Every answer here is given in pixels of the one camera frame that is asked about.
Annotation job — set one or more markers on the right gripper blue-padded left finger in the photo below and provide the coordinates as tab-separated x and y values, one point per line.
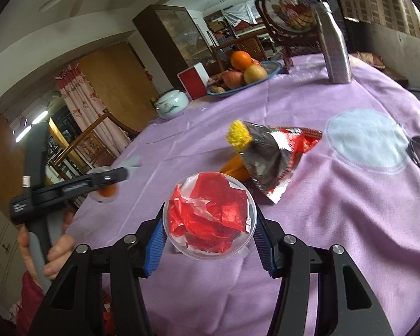
73	304

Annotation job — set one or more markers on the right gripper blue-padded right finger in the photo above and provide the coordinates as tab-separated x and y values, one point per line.
346	303

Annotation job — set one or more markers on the clear cup with red wrapper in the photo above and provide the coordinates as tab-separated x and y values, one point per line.
210	216

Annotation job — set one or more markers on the red foil snack bag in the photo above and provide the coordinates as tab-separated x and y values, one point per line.
273	154

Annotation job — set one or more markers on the orange yellow carton box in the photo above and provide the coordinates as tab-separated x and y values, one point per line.
236	169

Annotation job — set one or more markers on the yellow pompom toy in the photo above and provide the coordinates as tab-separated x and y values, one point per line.
239	136

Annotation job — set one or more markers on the person's left hand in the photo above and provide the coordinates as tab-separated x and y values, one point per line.
57	255

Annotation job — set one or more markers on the wooden armchair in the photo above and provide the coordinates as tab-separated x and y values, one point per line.
89	148

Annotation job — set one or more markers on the purple tablecloth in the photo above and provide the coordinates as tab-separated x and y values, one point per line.
356	188

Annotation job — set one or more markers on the pink floral curtain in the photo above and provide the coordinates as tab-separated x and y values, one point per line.
86	107

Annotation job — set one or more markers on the white ceramic lidded jar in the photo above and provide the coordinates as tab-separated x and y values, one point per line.
171	104

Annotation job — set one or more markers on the red apple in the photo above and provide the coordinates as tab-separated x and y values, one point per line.
233	79

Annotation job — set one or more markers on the yellow pear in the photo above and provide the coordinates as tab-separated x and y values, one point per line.
254	73

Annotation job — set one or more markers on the blue fruit plate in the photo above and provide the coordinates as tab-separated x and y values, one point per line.
217	87

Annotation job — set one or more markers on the red white box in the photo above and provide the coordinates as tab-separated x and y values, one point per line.
194	80

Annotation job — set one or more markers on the orange fruit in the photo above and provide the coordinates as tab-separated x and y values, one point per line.
240	60

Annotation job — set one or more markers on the silver metal bottle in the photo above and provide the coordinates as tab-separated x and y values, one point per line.
333	45

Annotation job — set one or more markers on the glass door display cabinet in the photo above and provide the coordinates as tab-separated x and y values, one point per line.
174	39

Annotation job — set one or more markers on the round embroidered screen ornament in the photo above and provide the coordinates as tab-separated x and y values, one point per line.
292	25

